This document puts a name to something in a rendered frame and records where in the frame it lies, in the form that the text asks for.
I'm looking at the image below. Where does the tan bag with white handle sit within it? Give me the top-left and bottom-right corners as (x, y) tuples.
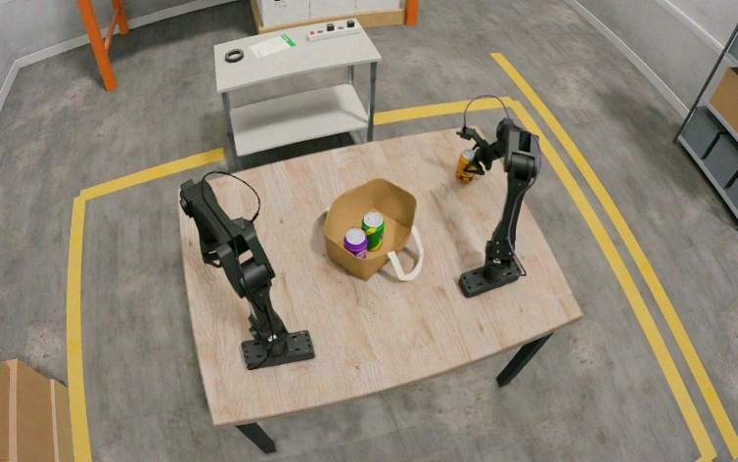
(317, 178), (424, 282)

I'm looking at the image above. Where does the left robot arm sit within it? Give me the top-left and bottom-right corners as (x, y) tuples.
(179, 179), (314, 364)

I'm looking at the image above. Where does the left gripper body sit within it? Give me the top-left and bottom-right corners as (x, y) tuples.
(197, 216), (254, 262)

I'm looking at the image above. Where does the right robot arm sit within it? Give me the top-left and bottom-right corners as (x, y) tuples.
(460, 117), (538, 294)

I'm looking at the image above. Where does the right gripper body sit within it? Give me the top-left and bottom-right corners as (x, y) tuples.
(463, 127), (503, 171)

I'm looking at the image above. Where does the purple drink can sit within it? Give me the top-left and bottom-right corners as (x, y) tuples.
(344, 228), (367, 259)

